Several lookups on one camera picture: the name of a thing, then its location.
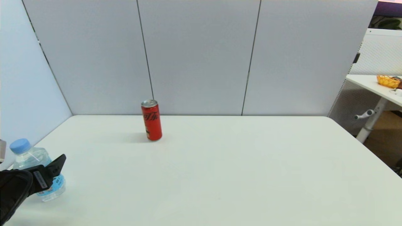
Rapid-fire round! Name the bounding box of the clear soda water bottle blue label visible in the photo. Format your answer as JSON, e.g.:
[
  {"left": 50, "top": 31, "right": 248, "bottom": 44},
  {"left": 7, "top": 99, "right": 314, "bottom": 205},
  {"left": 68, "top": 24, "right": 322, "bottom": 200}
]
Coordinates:
[{"left": 9, "top": 138, "right": 66, "bottom": 202}]

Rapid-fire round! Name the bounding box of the red cola can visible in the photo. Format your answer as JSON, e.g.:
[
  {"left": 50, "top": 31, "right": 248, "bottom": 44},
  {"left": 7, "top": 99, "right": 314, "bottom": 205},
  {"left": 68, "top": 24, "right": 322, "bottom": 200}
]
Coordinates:
[{"left": 141, "top": 100, "right": 163, "bottom": 141}]

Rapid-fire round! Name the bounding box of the white background desk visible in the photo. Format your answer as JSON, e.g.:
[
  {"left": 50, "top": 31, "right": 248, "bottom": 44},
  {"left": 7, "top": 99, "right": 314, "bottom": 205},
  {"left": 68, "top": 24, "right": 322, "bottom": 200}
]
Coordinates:
[{"left": 345, "top": 74, "right": 402, "bottom": 144}]

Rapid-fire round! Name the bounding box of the white pegboard partition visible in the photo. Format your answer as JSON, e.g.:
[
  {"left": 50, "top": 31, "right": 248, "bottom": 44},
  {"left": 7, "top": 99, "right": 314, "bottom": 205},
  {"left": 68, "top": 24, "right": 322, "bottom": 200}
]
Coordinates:
[{"left": 328, "top": 28, "right": 402, "bottom": 136}]

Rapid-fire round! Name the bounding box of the green plant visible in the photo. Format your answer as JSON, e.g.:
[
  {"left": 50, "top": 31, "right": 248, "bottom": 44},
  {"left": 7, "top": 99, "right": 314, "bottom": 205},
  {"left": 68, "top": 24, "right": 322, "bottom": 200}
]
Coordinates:
[{"left": 371, "top": 17, "right": 402, "bottom": 30}]

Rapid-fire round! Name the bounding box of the white desk crank handle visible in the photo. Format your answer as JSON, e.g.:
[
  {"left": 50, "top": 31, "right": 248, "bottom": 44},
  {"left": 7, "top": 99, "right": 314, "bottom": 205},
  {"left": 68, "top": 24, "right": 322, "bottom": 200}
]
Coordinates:
[{"left": 354, "top": 110, "right": 376, "bottom": 120}]

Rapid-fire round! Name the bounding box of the yellow wire basket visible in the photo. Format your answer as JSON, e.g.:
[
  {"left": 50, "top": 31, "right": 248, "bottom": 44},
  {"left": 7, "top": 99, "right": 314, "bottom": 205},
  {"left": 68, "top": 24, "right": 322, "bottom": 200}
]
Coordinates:
[{"left": 377, "top": 75, "right": 401, "bottom": 89}]

